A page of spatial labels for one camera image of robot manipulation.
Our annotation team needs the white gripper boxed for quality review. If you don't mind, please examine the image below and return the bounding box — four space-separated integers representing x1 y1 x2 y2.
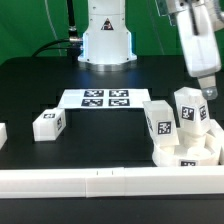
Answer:
156 0 224 100

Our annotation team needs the white round stool seat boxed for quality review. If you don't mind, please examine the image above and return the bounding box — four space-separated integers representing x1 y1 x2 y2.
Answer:
152 129 221 167

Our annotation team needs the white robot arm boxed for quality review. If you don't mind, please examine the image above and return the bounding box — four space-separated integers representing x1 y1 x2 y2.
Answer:
78 0 224 100

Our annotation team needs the white marker tag sheet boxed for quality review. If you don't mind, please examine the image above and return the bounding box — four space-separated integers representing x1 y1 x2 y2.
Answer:
58 89 151 109

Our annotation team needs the black cable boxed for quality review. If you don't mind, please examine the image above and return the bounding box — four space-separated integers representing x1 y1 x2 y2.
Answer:
31 0 84 58

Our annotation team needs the white thin cable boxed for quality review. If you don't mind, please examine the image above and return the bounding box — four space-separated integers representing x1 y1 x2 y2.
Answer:
43 0 64 57

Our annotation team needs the white U-shaped fence frame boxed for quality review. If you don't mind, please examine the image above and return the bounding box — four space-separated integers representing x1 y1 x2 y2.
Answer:
0 123 224 198

